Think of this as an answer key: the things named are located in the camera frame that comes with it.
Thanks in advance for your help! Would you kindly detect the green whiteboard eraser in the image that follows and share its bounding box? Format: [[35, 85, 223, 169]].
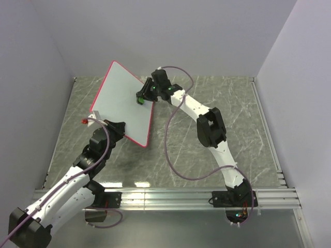
[[137, 97, 144, 105]]

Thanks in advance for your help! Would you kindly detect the pink-framed whiteboard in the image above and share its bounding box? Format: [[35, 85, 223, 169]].
[[89, 60, 154, 148]]

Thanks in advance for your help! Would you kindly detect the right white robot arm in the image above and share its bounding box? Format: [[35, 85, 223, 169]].
[[136, 66, 254, 207]]

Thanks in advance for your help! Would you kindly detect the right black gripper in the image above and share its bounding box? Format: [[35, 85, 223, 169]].
[[135, 80, 160, 105]]

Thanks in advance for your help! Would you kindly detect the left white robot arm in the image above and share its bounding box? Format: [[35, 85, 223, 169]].
[[6, 117, 125, 247]]

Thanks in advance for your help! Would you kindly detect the right side aluminium rail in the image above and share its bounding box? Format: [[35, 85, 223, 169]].
[[249, 77, 288, 188]]

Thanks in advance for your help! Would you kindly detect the left wrist camera red-white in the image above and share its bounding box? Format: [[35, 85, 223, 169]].
[[81, 111, 104, 127]]

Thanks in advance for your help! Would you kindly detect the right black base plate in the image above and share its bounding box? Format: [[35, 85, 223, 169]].
[[208, 191, 258, 208]]

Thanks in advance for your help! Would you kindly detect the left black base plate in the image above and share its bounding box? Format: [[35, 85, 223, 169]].
[[92, 191, 122, 209]]

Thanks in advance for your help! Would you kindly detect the aluminium mounting rail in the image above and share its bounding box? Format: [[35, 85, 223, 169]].
[[32, 188, 302, 211]]

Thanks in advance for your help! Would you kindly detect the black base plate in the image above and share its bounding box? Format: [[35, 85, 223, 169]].
[[92, 191, 122, 209], [208, 191, 258, 208]]

